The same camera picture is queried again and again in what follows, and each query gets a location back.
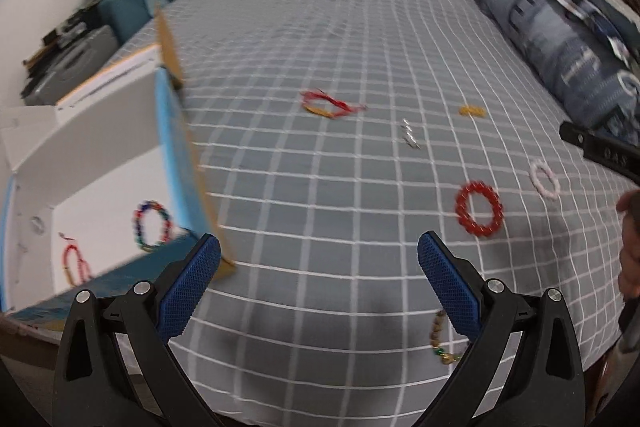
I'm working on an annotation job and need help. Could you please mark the small silver jewelry pieces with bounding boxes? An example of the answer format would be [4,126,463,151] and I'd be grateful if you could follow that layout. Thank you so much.
[400,119,422,151]

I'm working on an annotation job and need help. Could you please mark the multicoloured bead bracelet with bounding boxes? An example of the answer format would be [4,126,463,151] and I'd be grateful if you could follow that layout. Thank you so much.
[132,201,173,253]

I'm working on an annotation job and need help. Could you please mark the grey checked bed sheet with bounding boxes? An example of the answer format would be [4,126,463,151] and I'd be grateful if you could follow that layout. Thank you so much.
[10,0,640,427]

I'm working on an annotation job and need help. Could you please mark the wooden bead bracelet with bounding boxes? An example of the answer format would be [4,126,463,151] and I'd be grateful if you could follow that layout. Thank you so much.
[429,309,468,365]

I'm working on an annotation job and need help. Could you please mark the person's right hand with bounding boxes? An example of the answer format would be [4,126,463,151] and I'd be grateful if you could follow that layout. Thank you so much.
[616,189,640,298]

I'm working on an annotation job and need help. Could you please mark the grey suitcase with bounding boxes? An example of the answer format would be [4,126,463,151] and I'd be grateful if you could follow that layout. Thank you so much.
[22,27,121,105]

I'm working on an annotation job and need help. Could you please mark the red bead bracelet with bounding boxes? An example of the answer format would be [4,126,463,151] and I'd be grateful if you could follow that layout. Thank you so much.
[455,180,504,238]

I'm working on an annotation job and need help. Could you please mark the red string bracelet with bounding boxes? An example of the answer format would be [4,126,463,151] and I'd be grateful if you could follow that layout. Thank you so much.
[300,89,368,120]
[59,233,93,287]

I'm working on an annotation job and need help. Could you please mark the blue-grey striped folded quilt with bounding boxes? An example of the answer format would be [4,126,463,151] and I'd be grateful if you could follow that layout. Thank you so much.
[470,0,640,132]

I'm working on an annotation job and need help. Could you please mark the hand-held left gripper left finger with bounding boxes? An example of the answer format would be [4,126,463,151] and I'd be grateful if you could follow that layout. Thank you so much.
[52,233,236,427]

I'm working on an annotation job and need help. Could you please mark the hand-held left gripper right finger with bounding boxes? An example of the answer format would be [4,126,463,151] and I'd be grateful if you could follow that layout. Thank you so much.
[417,231,586,427]

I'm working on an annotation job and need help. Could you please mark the teal suitcase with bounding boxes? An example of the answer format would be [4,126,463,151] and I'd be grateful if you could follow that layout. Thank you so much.
[97,0,171,45]

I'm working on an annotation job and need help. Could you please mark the pink bead bracelet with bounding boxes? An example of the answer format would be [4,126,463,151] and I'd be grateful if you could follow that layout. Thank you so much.
[530,159,561,199]

